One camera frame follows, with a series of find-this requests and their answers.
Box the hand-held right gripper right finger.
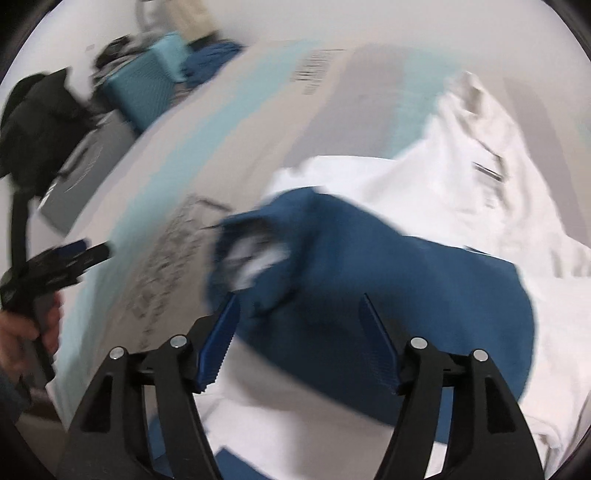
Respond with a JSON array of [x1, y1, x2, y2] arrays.
[[361, 294, 546, 480]]

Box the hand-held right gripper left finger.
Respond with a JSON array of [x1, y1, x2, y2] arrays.
[[55, 292, 241, 480]]

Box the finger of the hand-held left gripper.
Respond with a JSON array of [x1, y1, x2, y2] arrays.
[[44, 239, 90, 261], [51, 243, 113, 284]]

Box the white and blue hoodie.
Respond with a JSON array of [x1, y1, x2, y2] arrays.
[[148, 70, 591, 480]]

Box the person's left forearm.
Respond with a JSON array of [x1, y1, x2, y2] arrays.
[[0, 371, 34, 423]]

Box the grey and black clothes pile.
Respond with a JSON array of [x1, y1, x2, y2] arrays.
[[90, 32, 160, 88]]

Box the person's left hand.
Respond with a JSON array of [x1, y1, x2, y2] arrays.
[[0, 293, 64, 385]]

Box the grey flat box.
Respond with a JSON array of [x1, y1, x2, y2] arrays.
[[38, 117, 134, 234]]

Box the black jacket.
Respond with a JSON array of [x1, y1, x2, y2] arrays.
[[0, 68, 100, 195]]

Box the teal suitcase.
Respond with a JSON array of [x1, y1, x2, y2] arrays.
[[100, 31, 189, 134]]

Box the blue garment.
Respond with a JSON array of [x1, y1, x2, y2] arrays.
[[44, 39, 573, 416]]

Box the blue cloth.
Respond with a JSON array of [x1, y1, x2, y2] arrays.
[[181, 41, 245, 88]]

